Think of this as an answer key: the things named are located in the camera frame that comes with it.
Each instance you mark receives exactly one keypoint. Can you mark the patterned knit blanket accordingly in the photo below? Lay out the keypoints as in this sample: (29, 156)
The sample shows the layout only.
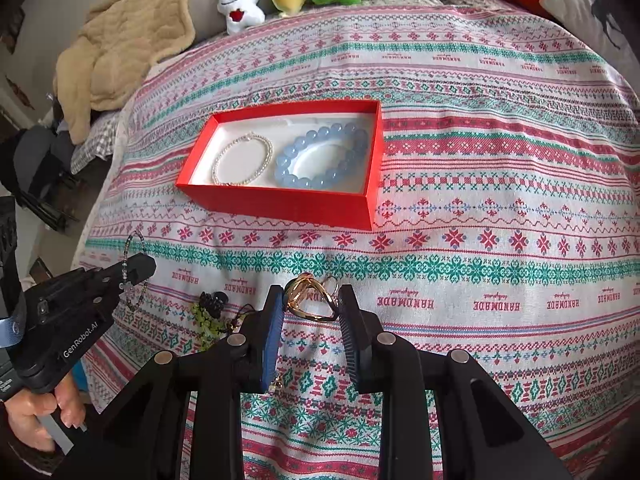
(450, 185)

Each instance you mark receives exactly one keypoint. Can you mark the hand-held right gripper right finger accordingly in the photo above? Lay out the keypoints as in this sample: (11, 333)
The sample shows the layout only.
(350, 341)

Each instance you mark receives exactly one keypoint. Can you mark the white rabbit plush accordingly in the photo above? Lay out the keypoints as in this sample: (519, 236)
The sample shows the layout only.
(240, 2)

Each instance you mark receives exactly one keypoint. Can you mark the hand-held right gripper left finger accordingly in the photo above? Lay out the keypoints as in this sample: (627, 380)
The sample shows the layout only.
(267, 341)

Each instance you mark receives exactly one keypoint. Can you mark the dark chair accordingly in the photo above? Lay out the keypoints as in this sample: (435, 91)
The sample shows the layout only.
(30, 160)

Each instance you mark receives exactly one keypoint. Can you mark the white deer print pillow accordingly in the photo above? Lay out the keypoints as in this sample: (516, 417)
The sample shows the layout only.
(585, 20)

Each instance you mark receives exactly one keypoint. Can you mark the red jewelry box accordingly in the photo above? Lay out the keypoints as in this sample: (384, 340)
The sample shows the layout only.
(280, 207)

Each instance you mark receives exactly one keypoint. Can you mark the person's left hand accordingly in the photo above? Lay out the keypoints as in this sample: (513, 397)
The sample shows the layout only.
(22, 417)

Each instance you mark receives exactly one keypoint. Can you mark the black hair claw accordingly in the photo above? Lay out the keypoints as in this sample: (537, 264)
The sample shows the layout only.
(212, 302)

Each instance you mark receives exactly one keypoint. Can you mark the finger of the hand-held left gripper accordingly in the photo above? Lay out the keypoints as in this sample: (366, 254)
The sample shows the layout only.
(132, 272)

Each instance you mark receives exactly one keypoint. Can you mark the beige quilted blanket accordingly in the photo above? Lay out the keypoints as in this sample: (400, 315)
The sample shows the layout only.
(125, 45)

